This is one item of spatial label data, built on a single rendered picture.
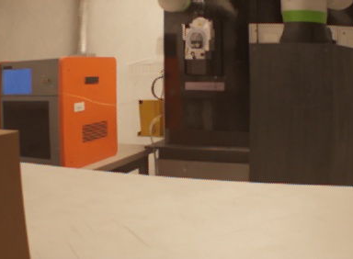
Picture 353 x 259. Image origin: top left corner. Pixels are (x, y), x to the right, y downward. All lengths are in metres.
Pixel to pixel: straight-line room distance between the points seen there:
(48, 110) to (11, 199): 1.63
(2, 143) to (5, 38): 4.08
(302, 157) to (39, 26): 3.11
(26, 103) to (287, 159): 1.06
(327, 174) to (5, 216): 1.04
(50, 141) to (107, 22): 1.96
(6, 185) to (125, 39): 3.40
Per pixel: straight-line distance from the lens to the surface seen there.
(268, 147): 1.26
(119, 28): 3.63
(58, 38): 3.91
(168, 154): 2.21
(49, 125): 1.84
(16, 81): 1.93
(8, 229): 0.21
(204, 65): 2.10
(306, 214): 0.64
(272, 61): 1.24
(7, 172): 0.21
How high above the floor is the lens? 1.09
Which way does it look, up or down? 7 degrees down
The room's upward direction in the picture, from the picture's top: straight up
